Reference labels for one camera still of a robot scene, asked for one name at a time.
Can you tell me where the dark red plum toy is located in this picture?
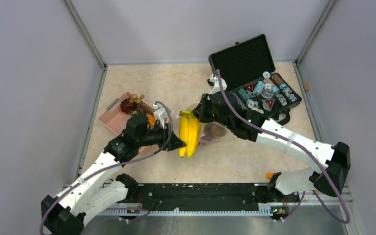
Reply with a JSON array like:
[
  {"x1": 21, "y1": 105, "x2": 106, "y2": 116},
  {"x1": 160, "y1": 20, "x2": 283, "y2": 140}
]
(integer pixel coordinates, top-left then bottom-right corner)
[{"x1": 120, "y1": 98, "x2": 137, "y2": 114}]

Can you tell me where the pink plastic food basket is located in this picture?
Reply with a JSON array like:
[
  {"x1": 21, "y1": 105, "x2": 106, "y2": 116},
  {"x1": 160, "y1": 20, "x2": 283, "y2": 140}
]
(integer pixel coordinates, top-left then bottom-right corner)
[{"x1": 99, "y1": 92, "x2": 160, "y2": 157}]

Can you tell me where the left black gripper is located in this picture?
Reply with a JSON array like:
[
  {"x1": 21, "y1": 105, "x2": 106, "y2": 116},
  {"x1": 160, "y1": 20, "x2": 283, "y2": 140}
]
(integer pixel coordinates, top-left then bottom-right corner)
[{"x1": 137, "y1": 120, "x2": 186, "y2": 152}]

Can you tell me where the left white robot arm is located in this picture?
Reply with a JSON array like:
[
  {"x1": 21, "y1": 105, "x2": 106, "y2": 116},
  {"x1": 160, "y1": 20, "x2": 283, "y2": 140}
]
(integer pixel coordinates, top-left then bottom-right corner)
[{"x1": 39, "y1": 107, "x2": 185, "y2": 235}]

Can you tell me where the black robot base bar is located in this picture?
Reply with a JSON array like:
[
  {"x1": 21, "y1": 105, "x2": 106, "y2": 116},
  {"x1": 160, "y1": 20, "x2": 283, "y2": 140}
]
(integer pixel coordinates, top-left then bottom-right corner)
[{"x1": 133, "y1": 182, "x2": 273, "y2": 213}]

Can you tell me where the brown mushroom toy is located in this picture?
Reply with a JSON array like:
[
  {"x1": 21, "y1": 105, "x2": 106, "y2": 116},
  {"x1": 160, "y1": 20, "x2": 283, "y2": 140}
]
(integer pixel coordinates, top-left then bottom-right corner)
[{"x1": 204, "y1": 123, "x2": 227, "y2": 141}]

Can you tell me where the light blue poker chip stack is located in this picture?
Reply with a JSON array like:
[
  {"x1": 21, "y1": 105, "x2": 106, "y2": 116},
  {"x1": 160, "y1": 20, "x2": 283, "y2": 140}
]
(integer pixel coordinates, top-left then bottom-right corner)
[{"x1": 252, "y1": 81, "x2": 265, "y2": 96}]

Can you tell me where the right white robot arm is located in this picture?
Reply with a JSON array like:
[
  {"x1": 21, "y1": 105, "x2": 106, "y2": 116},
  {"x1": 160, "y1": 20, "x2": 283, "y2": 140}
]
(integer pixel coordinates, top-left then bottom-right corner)
[{"x1": 193, "y1": 92, "x2": 351, "y2": 202}]

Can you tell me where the yellow banana bunch toy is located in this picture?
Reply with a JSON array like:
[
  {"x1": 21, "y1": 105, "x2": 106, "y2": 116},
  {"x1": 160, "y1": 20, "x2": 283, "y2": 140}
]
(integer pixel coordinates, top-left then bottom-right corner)
[{"x1": 179, "y1": 110, "x2": 202, "y2": 158}]

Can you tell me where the clear zip top bag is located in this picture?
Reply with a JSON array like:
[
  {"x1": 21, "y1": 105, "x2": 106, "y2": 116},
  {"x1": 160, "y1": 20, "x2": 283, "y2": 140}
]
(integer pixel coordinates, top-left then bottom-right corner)
[{"x1": 198, "y1": 122, "x2": 227, "y2": 145}]

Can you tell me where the green poker chip stack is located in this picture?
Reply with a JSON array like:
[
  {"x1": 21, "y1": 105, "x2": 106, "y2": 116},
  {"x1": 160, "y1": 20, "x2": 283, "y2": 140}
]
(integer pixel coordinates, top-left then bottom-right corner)
[{"x1": 237, "y1": 88, "x2": 254, "y2": 102}]

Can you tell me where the black poker chip case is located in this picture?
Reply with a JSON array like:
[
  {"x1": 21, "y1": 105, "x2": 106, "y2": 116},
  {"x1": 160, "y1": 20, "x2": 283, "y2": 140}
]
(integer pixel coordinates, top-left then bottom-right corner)
[{"x1": 208, "y1": 34, "x2": 302, "y2": 125}]

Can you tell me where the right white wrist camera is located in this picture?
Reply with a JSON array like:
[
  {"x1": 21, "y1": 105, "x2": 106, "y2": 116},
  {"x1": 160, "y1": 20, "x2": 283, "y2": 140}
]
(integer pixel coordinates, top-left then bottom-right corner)
[{"x1": 207, "y1": 74, "x2": 227, "y2": 95}]

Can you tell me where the tan longan fruit cluster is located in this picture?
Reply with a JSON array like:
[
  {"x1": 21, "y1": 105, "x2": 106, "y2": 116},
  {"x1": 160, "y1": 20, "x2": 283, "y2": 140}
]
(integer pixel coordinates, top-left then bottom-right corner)
[{"x1": 129, "y1": 94, "x2": 145, "y2": 104}]

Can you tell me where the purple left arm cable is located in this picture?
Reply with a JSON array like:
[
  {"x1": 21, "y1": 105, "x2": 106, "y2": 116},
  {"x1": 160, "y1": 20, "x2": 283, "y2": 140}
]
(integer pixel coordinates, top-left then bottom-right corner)
[{"x1": 39, "y1": 101, "x2": 174, "y2": 235}]

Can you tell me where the orange spiky fruit toy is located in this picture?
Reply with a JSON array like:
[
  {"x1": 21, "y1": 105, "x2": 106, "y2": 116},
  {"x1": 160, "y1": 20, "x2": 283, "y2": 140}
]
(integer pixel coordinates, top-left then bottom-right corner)
[{"x1": 146, "y1": 113, "x2": 156, "y2": 129}]

